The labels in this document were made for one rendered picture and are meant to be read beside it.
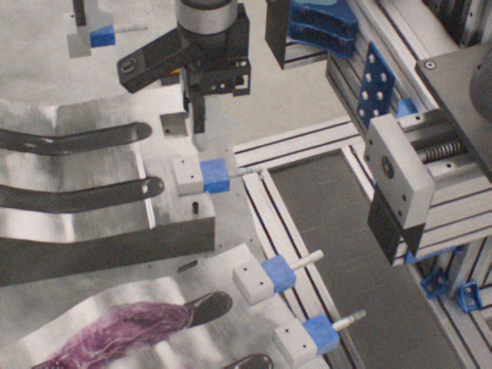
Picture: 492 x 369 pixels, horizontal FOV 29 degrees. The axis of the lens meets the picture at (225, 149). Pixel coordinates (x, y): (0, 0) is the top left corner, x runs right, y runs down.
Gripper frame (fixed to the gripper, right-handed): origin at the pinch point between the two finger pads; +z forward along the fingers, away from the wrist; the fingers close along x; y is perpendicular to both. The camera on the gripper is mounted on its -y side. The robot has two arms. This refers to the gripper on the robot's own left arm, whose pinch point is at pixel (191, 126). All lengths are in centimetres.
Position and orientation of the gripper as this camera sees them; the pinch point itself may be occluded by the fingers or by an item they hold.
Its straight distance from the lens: 131.3
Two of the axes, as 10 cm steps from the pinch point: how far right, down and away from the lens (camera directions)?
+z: -0.2, 6.4, 7.7
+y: 9.8, -1.5, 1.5
